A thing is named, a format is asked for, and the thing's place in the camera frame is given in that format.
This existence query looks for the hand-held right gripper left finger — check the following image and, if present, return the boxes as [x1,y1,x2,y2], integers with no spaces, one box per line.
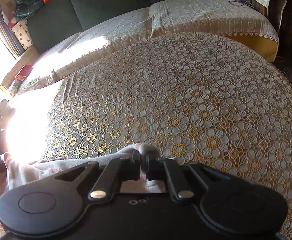
[55,150,141,201]

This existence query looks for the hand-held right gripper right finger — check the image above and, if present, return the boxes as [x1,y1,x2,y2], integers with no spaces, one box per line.
[146,156,230,200]

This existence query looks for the white garment with orange stitching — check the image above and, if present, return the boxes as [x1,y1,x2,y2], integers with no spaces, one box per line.
[0,142,169,193]

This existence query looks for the red booklet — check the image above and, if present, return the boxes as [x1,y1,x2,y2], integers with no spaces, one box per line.
[15,64,34,80]

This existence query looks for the floral cream cushion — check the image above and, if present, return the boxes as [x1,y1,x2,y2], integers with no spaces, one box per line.
[11,20,33,51]

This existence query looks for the tied window curtain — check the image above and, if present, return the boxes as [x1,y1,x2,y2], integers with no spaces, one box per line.
[0,0,24,58]

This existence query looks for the dark green sofa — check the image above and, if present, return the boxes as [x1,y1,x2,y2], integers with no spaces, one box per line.
[0,0,280,98]
[0,0,279,98]

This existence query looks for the green plaid blanket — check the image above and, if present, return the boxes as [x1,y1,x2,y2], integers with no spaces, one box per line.
[14,0,45,22]

